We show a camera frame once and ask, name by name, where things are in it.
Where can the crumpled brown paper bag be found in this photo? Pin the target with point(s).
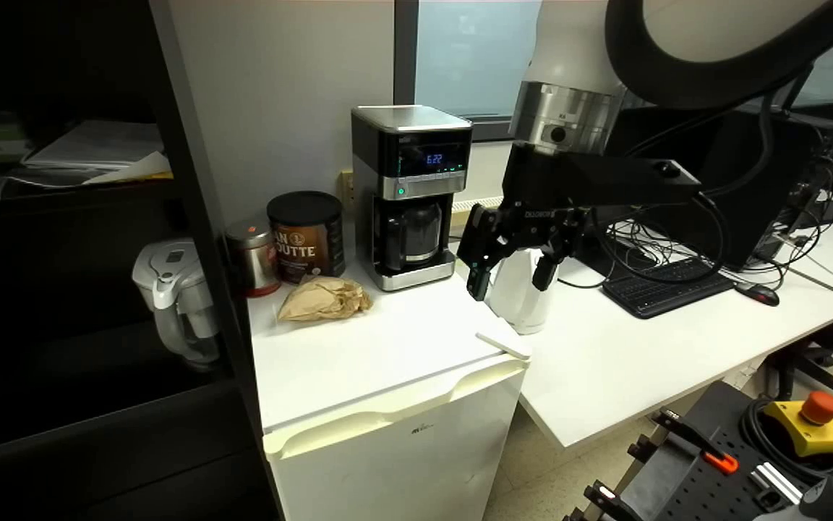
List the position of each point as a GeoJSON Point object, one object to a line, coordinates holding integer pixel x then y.
{"type": "Point", "coordinates": [325, 300]}

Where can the white water filter pitcher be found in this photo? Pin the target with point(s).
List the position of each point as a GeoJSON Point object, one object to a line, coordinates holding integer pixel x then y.
{"type": "Point", "coordinates": [173, 287]}

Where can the black keyboard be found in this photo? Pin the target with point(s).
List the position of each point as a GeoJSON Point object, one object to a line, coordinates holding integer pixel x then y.
{"type": "Point", "coordinates": [662, 287]}

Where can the small red silver tin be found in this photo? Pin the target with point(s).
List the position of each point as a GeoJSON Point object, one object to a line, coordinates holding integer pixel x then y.
{"type": "Point", "coordinates": [256, 258]}

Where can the black orange clamp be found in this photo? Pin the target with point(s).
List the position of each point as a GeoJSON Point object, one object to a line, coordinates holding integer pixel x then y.
{"type": "Point", "coordinates": [708, 452]}

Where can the black computer monitor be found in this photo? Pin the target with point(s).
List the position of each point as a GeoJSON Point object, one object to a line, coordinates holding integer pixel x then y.
{"type": "Point", "coordinates": [721, 155]}

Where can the yellow emergency stop button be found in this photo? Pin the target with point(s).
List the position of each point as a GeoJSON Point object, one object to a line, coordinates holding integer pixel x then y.
{"type": "Point", "coordinates": [807, 423]}

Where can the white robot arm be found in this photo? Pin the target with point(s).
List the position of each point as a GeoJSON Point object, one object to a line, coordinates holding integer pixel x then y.
{"type": "Point", "coordinates": [587, 62]}

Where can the dark coffee canister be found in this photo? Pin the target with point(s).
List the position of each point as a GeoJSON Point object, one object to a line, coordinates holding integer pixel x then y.
{"type": "Point", "coordinates": [308, 235]}

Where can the black shelving unit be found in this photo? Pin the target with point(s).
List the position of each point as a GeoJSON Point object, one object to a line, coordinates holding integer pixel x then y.
{"type": "Point", "coordinates": [95, 417]}

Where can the stack of papers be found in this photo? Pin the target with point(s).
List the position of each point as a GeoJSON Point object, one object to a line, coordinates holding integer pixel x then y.
{"type": "Point", "coordinates": [95, 151]}

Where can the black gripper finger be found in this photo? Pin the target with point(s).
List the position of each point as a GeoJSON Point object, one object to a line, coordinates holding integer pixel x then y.
{"type": "Point", "coordinates": [543, 271]}
{"type": "Point", "coordinates": [478, 275]}

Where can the white electric kettle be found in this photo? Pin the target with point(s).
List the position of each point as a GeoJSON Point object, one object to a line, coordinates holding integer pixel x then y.
{"type": "Point", "coordinates": [516, 300]}

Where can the white desk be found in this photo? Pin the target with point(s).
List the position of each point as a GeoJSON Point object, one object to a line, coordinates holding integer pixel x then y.
{"type": "Point", "coordinates": [593, 365]}

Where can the black silver coffee maker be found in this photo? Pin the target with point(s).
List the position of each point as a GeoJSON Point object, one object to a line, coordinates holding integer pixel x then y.
{"type": "Point", "coordinates": [409, 159]}

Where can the white mini fridge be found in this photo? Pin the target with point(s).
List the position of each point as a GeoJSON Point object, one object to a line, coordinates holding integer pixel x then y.
{"type": "Point", "coordinates": [391, 415]}

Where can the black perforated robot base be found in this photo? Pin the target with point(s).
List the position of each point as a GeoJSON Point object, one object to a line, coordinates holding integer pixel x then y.
{"type": "Point", "coordinates": [675, 485]}

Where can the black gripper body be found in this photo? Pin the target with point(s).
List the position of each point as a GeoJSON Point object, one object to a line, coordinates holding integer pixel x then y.
{"type": "Point", "coordinates": [542, 190]}

